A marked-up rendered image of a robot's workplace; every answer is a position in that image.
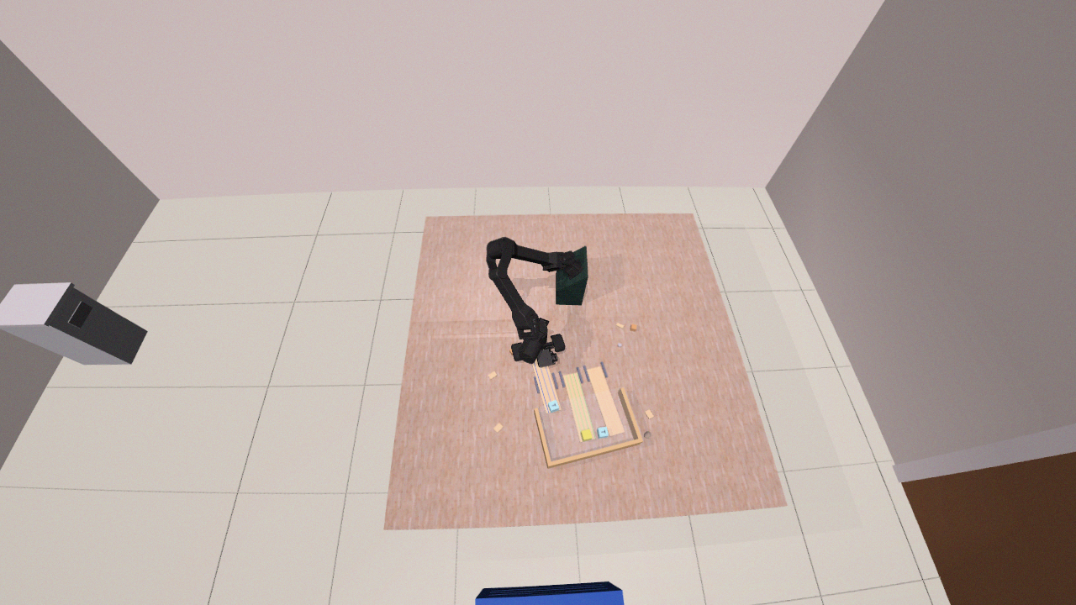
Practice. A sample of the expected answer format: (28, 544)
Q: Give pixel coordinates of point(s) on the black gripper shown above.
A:
(557, 343)

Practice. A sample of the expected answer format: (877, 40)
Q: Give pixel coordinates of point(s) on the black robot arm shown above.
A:
(524, 316)

